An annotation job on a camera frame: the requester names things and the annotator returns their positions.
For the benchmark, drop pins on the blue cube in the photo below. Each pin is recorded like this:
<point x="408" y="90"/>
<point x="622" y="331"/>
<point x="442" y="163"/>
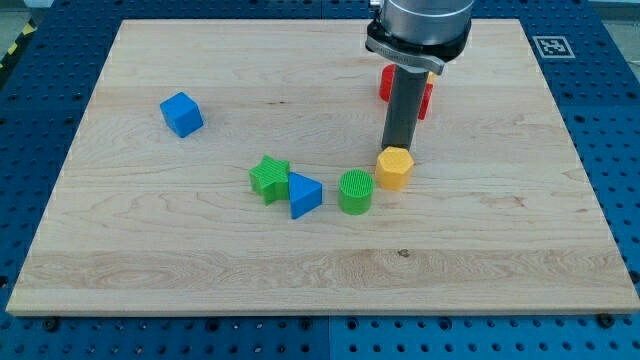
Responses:
<point x="181" y="114"/>

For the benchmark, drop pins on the yellow hexagon block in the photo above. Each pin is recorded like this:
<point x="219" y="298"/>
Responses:
<point x="394" y="168"/>

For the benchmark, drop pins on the red block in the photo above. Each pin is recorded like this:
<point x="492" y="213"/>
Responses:
<point x="386" y="84"/>

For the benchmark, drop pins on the green cylinder block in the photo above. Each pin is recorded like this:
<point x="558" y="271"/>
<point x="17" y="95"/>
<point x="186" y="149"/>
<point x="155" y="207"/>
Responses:
<point x="355" y="192"/>

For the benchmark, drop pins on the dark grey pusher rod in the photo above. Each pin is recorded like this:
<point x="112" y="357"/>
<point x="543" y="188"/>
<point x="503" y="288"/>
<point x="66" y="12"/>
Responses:
<point x="406" y="96"/>

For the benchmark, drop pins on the wooden board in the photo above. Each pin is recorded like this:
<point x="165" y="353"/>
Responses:
<point x="498" y="216"/>

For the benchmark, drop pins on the green star block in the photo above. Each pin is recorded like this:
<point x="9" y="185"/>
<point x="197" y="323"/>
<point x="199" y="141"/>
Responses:
<point x="270" y="179"/>

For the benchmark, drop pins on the fiducial marker tag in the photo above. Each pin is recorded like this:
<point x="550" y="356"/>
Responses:
<point x="553" y="47"/>

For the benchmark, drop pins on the blue triangle block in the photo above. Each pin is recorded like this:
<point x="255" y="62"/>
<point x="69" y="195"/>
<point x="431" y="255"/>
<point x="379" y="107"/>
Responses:
<point x="305" y="194"/>

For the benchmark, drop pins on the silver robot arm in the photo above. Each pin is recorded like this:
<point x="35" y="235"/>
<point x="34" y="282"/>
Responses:
<point x="420" y="37"/>

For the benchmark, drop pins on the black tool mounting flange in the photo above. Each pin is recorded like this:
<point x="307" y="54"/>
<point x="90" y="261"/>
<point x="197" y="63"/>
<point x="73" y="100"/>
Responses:
<point x="414" y="57"/>

